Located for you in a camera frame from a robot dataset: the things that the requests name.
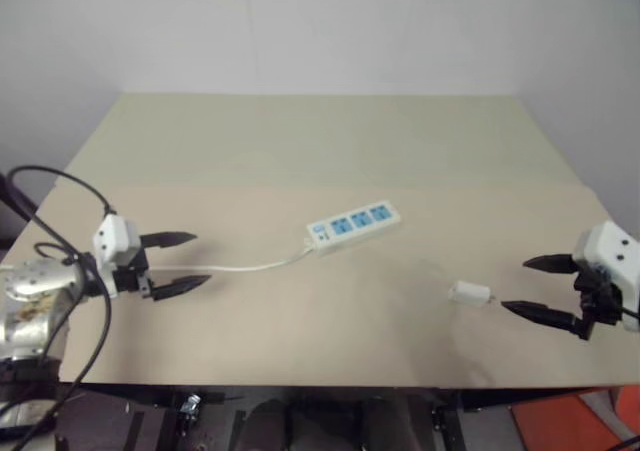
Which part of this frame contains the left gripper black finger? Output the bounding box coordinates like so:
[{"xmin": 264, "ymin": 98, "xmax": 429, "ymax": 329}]
[
  {"xmin": 150, "ymin": 274, "xmax": 213, "ymax": 303},
  {"xmin": 139, "ymin": 230, "xmax": 198, "ymax": 251}
]

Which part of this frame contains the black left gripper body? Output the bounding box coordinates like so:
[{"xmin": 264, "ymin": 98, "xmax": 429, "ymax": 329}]
[{"xmin": 112, "ymin": 247, "xmax": 154, "ymax": 302}]

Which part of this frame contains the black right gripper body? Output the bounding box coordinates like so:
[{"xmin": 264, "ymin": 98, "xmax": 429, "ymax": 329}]
[{"xmin": 571, "ymin": 265, "xmax": 627, "ymax": 343}]

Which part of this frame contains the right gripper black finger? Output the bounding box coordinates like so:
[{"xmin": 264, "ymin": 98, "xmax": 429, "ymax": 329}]
[
  {"xmin": 500, "ymin": 299, "xmax": 577, "ymax": 333},
  {"xmin": 522, "ymin": 252, "xmax": 577, "ymax": 274}
]

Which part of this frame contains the white plug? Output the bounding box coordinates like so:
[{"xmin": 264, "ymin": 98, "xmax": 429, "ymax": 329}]
[{"xmin": 447, "ymin": 280, "xmax": 500, "ymax": 309}]

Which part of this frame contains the white power strip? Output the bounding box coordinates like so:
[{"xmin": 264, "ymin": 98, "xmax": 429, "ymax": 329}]
[{"xmin": 305, "ymin": 198, "xmax": 403, "ymax": 259}]

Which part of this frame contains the orange panel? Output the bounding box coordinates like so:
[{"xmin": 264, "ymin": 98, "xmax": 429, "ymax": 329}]
[{"xmin": 508, "ymin": 383, "xmax": 640, "ymax": 451}]

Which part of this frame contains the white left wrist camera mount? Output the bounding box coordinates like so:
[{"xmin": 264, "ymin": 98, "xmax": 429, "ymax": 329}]
[{"xmin": 92, "ymin": 211, "xmax": 142, "ymax": 300}]

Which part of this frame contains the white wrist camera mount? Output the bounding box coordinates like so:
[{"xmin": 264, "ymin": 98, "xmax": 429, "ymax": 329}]
[
  {"xmin": 571, "ymin": 219, "xmax": 640, "ymax": 333},
  {"xmin": 92, "ymin": 211, "xmax": 142, "ymax": 300}
]

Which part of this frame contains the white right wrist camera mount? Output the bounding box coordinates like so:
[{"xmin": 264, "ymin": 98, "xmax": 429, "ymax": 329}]
[{"xmin": 571, "ymin": 219, "xmax": 640, "ymax": 333}]

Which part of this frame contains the white power cable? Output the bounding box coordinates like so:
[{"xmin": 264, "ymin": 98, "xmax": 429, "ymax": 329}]
[{"xmin": 148, "ymin": 247, "xmax": 317, "ymax": 276}]

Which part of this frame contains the small metal bracket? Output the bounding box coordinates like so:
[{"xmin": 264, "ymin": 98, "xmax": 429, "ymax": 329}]
[{"xmin": 178, "ymin": 392, "xmax": 203, "ymax": 418}]

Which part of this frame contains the black table frame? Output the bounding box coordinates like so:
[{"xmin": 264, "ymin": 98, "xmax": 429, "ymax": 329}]
[{"xmin": 53, "ymin": 382, "xmax": 624, "ymax": 451}]

